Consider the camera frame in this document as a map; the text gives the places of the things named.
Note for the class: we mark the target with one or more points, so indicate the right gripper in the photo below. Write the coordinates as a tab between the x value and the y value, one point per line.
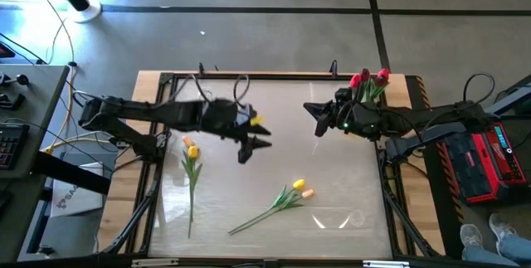
359	118

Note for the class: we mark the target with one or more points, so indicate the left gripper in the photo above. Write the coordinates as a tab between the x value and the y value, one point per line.
220	118

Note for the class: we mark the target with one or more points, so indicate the yellow tulip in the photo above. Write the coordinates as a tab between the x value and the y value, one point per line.
298	184
193	152

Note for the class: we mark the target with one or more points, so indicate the peach tulip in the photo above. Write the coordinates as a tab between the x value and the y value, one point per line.
187	140
308	193

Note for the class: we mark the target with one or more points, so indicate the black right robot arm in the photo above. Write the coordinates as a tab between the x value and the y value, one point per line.
415	114

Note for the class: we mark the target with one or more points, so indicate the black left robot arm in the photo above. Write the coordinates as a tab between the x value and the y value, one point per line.
137	110

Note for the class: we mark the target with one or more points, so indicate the yellow tag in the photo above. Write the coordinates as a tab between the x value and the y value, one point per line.
257	120

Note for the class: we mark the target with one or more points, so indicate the black hazard striped strip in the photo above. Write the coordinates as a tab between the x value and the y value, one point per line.
452	226

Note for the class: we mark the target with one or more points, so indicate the red black tool case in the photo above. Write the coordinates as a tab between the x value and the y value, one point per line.
485	168

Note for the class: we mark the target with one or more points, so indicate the white printed box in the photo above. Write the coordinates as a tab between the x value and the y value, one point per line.
79	201

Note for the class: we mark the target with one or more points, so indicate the black metal bar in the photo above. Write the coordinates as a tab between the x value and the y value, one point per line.
70	172

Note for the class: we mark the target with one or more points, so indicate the person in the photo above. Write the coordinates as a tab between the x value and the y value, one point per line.
473	235

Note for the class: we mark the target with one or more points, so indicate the grey metal stand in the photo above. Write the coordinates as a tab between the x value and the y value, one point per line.
514	98

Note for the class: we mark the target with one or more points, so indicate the grey desk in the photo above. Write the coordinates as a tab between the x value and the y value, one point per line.
37	106

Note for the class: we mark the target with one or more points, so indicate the black joystick knob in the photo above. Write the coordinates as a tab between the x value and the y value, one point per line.
21	79

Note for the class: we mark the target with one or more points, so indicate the black keyboard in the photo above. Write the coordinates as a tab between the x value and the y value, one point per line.
12	147

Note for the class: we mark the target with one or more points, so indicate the black metal table frame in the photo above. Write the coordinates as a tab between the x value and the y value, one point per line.
269	76

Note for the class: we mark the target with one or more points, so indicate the silver metal bracket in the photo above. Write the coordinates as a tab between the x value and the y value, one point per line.
155	263
386	264

